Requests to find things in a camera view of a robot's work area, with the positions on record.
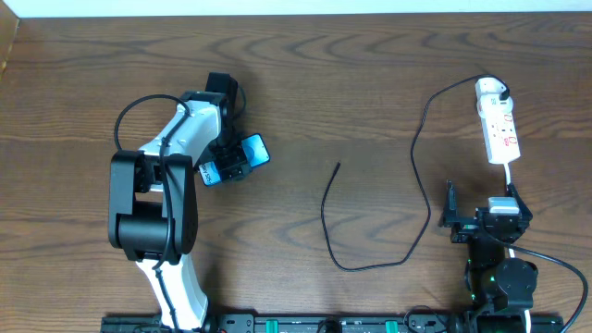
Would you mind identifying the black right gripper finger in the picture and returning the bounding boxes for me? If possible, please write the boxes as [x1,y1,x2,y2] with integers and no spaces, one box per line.
[506,183,530,213]
[443,180,458,217]

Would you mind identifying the blue screen smartphone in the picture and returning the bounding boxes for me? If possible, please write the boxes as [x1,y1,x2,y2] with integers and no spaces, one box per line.
[195,133,271,187]

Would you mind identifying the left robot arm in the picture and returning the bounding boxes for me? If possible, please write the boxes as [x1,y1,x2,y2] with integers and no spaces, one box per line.
[108,72,253,332]

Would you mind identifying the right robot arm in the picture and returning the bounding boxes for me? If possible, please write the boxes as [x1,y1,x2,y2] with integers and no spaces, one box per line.
[439,181,538,332]

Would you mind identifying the white power strip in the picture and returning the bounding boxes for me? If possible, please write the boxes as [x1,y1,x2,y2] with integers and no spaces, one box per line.
[476,93,521,165]

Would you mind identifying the white power strip cord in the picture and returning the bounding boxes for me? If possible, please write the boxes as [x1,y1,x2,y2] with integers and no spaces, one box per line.
[502,162,532,333]

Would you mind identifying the black charging cable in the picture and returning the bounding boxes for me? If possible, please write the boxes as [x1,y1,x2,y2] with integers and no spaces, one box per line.
[320,73,512,272]

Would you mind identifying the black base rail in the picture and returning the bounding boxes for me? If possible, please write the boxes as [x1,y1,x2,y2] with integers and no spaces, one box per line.
[98,313,563,333]

